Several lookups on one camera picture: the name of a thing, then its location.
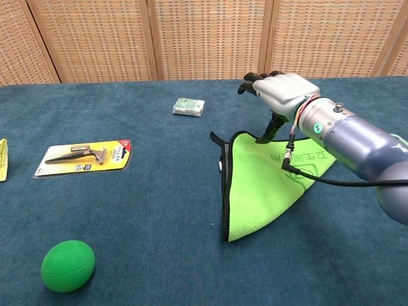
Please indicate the grey microfibre cloth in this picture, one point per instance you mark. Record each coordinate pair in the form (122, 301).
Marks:
(255, 185)

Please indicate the blue table mat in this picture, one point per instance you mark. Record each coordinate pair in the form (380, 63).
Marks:
(143, 207)

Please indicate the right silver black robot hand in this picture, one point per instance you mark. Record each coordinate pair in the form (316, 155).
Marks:
(283, 90)

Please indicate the bamboo folding screen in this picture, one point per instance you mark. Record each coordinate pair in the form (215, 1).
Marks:
(204, 38)

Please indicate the yellow triangular snack packet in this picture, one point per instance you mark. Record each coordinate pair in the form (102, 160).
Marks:
(2, 159)

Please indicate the razor in yellow blister pack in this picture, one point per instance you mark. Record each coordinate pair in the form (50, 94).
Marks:
(83, 159)

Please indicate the small green tissue packet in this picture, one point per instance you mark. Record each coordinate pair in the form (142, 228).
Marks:
(188, 106)

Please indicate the green foam ball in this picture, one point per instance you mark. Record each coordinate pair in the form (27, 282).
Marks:
(67, 266)

